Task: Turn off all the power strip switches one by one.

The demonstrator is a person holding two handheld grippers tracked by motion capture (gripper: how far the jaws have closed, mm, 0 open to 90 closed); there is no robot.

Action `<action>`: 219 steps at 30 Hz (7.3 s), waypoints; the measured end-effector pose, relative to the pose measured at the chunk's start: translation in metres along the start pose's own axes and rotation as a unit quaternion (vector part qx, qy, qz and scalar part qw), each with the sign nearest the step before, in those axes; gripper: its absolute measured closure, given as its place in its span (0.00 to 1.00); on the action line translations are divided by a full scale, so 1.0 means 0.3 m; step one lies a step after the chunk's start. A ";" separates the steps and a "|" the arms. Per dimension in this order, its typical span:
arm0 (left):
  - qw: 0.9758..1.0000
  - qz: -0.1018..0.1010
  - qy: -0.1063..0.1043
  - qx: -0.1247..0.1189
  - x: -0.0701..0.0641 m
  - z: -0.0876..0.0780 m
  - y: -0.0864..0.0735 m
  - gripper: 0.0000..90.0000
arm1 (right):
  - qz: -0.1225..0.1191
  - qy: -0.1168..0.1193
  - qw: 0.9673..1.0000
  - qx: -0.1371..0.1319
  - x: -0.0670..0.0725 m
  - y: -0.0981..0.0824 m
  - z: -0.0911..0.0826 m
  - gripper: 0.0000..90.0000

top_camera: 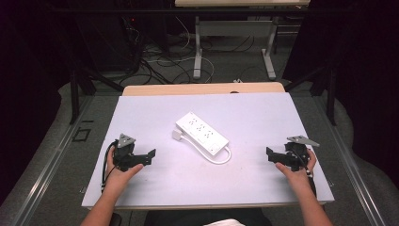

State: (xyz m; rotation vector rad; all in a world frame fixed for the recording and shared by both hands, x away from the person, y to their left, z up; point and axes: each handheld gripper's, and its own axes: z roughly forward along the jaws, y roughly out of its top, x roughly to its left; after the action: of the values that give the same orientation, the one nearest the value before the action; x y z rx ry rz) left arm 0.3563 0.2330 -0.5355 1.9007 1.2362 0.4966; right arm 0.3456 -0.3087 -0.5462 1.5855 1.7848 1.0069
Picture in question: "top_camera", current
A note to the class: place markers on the white power strip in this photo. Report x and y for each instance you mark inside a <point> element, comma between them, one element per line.
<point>200,132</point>

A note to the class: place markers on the person's white shirt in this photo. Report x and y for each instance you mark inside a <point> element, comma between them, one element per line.
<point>224,222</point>

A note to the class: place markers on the black metal stand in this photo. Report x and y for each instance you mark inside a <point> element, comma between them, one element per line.
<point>330,94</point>
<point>74,97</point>

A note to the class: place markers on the metal floor rail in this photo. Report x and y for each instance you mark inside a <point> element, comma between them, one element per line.
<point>351,157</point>
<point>47,169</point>

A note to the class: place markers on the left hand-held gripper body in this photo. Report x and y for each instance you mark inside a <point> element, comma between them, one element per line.
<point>124,153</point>

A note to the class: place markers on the dark computer tower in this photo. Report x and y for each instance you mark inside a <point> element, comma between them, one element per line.
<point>106,40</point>

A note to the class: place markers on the black floor socket frame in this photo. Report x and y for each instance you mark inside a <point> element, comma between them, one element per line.
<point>81,135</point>

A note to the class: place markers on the dark curtain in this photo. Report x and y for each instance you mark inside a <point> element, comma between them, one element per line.
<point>367,62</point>
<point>25,78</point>

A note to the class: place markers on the white power plug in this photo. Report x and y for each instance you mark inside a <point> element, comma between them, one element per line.
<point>176,135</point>

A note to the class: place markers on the black chair part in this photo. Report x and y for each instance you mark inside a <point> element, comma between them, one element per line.
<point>116,219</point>

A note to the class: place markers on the person's left hand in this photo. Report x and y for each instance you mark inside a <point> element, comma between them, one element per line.
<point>117,179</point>

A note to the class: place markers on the white desk with metal legs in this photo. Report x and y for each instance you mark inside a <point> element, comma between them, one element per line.
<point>238,28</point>

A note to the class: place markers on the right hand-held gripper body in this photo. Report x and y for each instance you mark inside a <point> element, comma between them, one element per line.
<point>296,157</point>

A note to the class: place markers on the person's right hand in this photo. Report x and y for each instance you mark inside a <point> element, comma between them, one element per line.
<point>299,179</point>

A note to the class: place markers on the white table board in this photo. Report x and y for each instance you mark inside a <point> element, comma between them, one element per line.
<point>251,125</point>

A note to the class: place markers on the person's dark pants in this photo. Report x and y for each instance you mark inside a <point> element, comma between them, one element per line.
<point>175,218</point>

